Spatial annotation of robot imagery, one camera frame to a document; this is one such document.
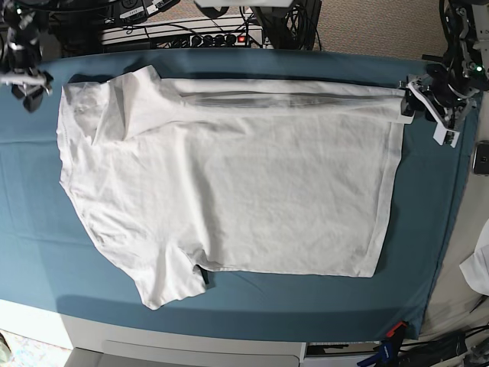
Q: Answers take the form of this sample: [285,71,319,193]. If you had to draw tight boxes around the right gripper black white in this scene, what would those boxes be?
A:
[1,45,53,113]

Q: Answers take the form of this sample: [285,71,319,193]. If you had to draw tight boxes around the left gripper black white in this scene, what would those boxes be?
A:
[399,64,478,147]

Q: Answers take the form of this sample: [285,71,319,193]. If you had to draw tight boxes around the white T-shirt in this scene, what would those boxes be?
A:
[57,66,410,310]

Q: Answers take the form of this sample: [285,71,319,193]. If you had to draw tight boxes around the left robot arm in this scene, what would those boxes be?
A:
[400,1,488,147]

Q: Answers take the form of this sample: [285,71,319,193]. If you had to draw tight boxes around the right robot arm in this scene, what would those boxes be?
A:
[1,1,53,113]

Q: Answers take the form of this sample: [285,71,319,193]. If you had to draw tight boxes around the smartphone at table edge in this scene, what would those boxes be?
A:
[472,141,489,177]

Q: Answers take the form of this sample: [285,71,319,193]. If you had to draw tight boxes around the teal table cloth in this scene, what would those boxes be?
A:
[1,48,478,342]

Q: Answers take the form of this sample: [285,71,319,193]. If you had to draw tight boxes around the white cloth at right edge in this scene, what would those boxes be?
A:
[459,245,489,296]

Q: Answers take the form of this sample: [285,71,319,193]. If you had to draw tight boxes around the orange black clamp bottom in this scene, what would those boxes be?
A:
[386,320,409,339]

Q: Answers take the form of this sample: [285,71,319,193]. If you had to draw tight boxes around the blue black clamp bottom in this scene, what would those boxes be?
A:
[357,338,403,367]

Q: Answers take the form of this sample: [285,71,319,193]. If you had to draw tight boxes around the white power strip red switch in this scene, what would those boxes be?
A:
[164,32,264,50]

